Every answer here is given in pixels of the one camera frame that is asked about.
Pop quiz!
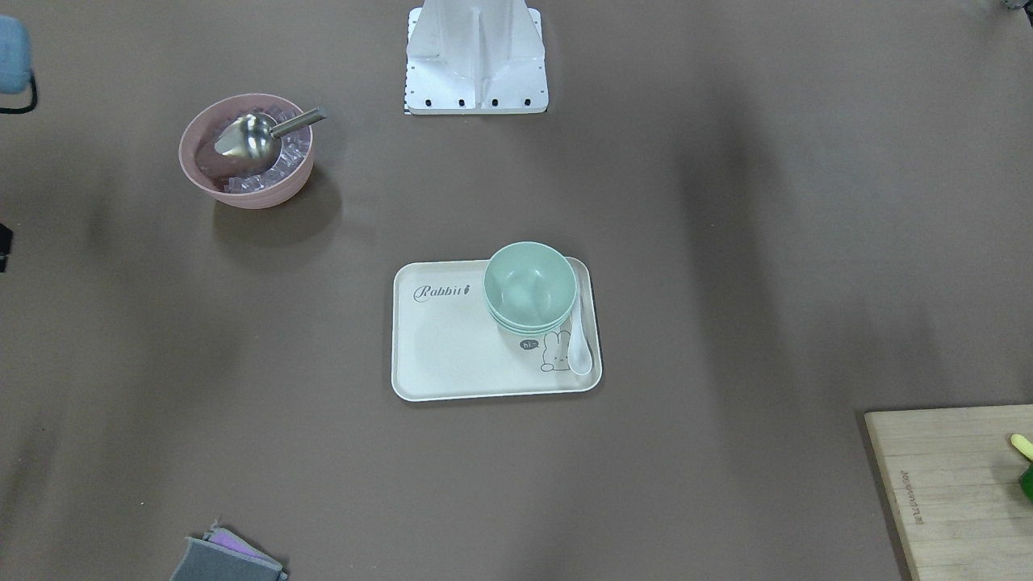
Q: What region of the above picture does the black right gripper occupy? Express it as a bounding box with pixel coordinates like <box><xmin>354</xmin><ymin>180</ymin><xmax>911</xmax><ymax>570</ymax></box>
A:
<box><xmin>0</xmin><ymin>224</ymin><xmax>14</xmax><ymax>273</ymax></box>

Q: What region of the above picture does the green bowl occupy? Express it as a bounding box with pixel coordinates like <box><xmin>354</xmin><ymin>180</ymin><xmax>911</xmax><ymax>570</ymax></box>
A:
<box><xmin>483</xmin><ymin>241</ymin><xmax>576</xmax><ymax>324</ymax></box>
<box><xmin>488</xmin><ymin>307</ymin><xmax>572</xmax><ymax>328</ymax></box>
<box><xmin>494</xmin><ymin>317</ymin><xmax>571</xmax><ymax>337</ymax></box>

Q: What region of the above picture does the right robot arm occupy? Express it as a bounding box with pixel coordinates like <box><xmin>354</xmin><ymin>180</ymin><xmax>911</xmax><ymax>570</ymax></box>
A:
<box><xmin>1</xmin><ymin>16</ymin><xmax>40</xmax><ymax>115</ymax></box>

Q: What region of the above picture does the pink bowl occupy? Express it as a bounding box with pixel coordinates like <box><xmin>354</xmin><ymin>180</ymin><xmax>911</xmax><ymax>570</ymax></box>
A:
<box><xmin>178</xmin><ymin>93</ymin><xmax>315</xmax><ymax>210</ymax></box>

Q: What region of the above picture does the metal scoop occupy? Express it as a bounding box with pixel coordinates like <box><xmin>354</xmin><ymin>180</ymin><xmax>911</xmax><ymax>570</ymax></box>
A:
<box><xmin>211</xmin><ymin>108</ymin><xmax>326</xmax><ymax>179</ymax></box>

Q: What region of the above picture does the grey folded cloth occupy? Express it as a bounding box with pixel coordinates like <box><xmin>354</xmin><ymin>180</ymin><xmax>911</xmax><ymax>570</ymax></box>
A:
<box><xmin>170</xmin><ymin>521</ymin><xmax>289</xmax><ymax>580</ymax></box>

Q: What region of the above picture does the cream serving tray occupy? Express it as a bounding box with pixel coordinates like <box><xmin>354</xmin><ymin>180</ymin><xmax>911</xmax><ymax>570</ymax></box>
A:
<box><xmin>392</xmin><ymin>258</ymin><xmax>604</xmax><ymax>402</ymax></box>

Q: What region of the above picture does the white pillar base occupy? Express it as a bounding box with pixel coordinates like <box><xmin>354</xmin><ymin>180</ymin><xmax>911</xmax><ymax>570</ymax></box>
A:
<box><xmin>404</xmin><ymin>1</ymin><xmax>550</xmax><ymax>115</ymax></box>

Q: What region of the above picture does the green bowl on tray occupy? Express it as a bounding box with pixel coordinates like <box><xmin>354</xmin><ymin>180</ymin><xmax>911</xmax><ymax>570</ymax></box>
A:
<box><xmin>494</xmin><ymin>317</ymin><xmax>571</xmax><ymax>337</ymax></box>

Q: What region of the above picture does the white ceramic spoon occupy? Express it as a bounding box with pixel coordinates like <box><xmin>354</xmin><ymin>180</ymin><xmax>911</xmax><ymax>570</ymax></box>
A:
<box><xmin>567</xmin><ymin>271</ymin><xmax>593</xmax><ymax>376</ymax></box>

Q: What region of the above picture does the wooden cutting board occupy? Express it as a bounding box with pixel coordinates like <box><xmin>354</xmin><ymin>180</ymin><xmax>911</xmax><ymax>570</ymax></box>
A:
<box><xmin>864</xmin><ymin>404</ymin><xmax>1032</xmax><ymax>580</ymax></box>

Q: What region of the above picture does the yellow plastic knife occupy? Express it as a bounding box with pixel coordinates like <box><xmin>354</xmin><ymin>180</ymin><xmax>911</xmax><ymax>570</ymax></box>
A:
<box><xmin>1010</xmin><ymin>433</ymin><xmax>1033</xmax><ymax>462</ymax></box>

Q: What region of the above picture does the green lime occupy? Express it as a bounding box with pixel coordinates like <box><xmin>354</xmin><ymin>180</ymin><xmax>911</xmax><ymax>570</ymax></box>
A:
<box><xmin>1018</xmin><ymin>463</ymin><xmax>1033</xmax><ymax>503</ymax></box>

